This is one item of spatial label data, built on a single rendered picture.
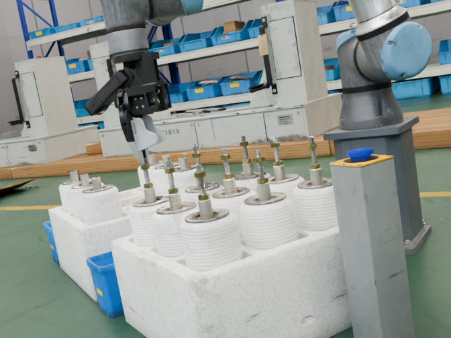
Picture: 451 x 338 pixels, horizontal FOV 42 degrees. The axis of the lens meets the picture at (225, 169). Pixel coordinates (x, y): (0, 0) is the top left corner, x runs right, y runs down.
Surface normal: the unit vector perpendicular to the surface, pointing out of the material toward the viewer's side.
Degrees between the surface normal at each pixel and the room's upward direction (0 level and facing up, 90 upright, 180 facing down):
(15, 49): 90
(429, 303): 0
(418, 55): 97
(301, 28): 90
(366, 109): 73
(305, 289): 90
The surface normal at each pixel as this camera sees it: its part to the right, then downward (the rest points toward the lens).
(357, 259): -0.85, 0.22
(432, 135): -0.51, 0.22
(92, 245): 0.46, 0.07
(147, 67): -0.27, 0.19
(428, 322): -0.16, -0.98
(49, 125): 0.85, -0.06
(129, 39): 0.22, 0.11
